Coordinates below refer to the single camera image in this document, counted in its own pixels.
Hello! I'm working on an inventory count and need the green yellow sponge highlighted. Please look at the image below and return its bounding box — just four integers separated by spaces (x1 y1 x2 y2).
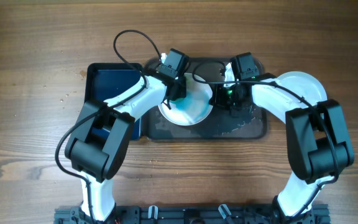
171 97 186 103

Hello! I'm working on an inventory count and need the white plate top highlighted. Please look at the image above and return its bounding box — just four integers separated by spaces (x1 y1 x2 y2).
158 73 213 126

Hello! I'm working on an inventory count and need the pale blue plate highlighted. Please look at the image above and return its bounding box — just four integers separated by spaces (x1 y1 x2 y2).
271 71 328 123

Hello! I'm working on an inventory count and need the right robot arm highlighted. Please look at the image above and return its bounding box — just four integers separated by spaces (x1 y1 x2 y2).
218 72 355 223

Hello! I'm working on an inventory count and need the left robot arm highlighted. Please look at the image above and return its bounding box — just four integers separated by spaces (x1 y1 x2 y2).
57 75 186 223

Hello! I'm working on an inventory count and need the brown serving tray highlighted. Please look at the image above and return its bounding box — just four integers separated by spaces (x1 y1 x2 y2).
140 58 267 141

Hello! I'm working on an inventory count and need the black water tray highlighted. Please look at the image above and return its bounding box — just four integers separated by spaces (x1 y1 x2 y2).
84 62 145 141

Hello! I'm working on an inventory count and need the right black cable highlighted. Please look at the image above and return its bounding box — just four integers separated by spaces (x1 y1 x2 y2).
191 60 340 217

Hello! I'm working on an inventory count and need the black cable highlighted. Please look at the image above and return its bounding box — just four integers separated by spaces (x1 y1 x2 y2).
54 29 192 224
191 60 340 217

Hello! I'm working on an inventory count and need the left black cable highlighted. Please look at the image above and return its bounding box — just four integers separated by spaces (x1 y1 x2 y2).
54 29 192 224

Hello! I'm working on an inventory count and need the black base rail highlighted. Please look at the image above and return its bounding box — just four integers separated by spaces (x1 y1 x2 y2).
53 204 331 224

